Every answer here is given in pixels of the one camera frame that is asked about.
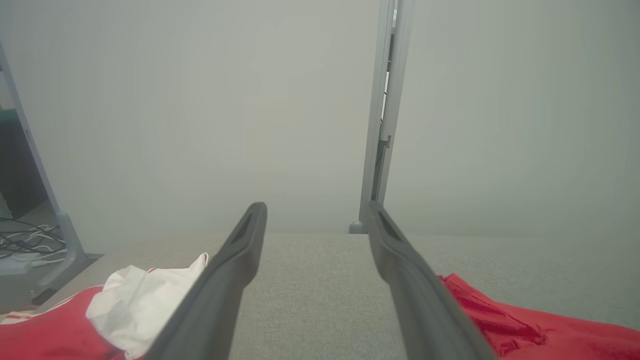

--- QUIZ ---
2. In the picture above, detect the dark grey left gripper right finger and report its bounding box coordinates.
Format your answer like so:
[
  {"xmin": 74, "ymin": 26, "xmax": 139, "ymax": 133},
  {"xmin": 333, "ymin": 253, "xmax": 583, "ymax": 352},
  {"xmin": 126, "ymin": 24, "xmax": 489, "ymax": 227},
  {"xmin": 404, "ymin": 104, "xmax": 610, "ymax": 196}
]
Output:
[{"xmin": 367, "ymin": 201, "xmax": 499, "ymax": 360}]

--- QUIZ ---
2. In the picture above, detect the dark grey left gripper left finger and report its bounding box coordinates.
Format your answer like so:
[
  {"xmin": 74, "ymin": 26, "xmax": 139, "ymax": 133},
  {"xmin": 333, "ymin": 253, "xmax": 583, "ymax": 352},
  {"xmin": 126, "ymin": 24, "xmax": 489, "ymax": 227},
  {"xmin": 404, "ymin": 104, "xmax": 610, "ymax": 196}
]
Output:
[{"xmin": 145, "ymin": 202, "xmax": 268, "ymax": 360}]

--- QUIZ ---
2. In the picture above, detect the white power adapter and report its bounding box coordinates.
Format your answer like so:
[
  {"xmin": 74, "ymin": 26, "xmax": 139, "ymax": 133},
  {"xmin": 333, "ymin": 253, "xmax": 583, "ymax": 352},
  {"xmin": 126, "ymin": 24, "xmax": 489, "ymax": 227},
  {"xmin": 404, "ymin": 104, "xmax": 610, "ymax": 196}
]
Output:
[{"xmin": 0, "ymin": 252, "xmax": 42, "ymax": 275}]

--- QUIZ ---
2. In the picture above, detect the dark storage cabinet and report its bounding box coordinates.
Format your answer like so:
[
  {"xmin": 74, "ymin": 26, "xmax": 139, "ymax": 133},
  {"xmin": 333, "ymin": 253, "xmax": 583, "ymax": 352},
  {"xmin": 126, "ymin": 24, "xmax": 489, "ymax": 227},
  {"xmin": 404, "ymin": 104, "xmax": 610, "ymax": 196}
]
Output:
[{"xmin": 0, "ymin": 107, "xmax": 51, "ymax": 221}]

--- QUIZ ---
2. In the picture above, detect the grey partition frame leg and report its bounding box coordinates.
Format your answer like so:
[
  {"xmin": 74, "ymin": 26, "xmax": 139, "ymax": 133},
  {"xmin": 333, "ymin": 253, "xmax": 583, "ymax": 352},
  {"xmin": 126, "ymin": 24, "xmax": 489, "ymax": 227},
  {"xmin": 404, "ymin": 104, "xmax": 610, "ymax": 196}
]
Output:
[{"xmin": 0, "ymin": 42, "xmax": 103, "ymax": 296}]

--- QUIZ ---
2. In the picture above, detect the grey metal partition post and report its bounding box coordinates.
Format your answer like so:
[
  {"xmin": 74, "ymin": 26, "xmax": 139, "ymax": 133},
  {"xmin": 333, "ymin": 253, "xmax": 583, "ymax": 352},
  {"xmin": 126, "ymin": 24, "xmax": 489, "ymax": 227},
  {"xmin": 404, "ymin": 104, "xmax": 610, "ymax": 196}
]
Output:
[
  {"xmin": 349, "ymin": 0, "xmax": 397, "ymax": 235},
  {"xmin": 375, "ymin": 0, "xmax": 415, "ymax": 206}
]

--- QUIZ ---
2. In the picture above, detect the cables and power strip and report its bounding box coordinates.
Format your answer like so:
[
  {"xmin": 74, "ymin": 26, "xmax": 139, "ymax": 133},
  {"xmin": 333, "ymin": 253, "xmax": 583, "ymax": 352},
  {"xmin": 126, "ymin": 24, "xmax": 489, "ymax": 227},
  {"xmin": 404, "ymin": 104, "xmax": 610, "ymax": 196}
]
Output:
[{"xmin": 0, "ymin": 225, "xmax": 69, "ymax": 267}]

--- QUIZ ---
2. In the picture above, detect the black floor cable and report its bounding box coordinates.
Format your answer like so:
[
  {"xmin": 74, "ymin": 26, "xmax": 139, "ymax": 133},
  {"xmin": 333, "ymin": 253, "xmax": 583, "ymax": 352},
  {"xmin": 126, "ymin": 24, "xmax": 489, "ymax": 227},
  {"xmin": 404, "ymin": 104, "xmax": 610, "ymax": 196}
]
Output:
[{"xmin": 0, "ymin": 217, "xmax": 67, "ymax": 257}]

